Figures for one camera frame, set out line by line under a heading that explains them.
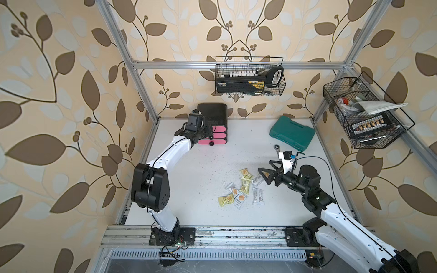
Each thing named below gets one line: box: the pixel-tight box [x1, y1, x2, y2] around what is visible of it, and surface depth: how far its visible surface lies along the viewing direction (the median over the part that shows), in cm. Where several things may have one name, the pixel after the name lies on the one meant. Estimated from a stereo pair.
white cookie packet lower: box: [233, 192, 247, 210], surface depth 86 cm
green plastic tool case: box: [269, 115, 316, 152], surface depth 110 cm
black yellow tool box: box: [215, 75, 271, 94], surface depth 85 cm
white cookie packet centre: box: [224, 182, 241, 198], surface depth 88 cm
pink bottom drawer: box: [198, 139, 228, 147], surface depth 106 cm
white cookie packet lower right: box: [252, 187, 266, 206], surface depth 86 cm
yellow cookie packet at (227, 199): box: [218, 193, 235, 208], surface depth 84 cm
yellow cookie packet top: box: [240, 167, 254, 180], surface depth 95 cm
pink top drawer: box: [211, 125, 227, 133], surface depth 98 cm
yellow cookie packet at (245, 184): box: [239, 176, 251, 195], surface depth 90 cm
